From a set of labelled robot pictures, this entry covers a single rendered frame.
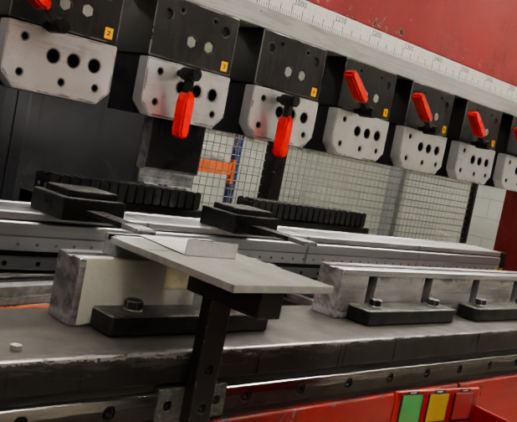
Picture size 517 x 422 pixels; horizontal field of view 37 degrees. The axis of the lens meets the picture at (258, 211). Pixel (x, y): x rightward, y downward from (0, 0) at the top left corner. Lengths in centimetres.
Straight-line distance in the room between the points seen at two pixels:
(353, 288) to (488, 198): 739
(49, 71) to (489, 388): 119
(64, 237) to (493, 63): 96
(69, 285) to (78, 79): 28
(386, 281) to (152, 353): 67
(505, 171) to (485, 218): 701
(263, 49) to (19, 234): 49
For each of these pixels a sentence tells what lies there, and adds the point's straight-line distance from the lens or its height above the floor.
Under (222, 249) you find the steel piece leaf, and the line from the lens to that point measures 107.
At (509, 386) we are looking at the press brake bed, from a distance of 186.
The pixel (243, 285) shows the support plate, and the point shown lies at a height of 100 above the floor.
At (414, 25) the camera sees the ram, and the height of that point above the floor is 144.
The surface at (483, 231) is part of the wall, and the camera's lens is 884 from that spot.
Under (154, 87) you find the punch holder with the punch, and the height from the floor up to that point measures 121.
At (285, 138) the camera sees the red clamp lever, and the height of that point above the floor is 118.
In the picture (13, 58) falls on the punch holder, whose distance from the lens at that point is 96.
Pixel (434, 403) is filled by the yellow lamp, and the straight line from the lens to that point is 128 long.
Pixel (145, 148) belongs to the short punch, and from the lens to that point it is 112.
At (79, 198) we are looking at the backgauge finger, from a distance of 130.
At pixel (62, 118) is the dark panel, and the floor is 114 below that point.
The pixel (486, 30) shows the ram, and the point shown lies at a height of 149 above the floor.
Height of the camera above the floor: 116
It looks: 5 degrees down
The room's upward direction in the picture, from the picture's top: 11 degrees clockwise
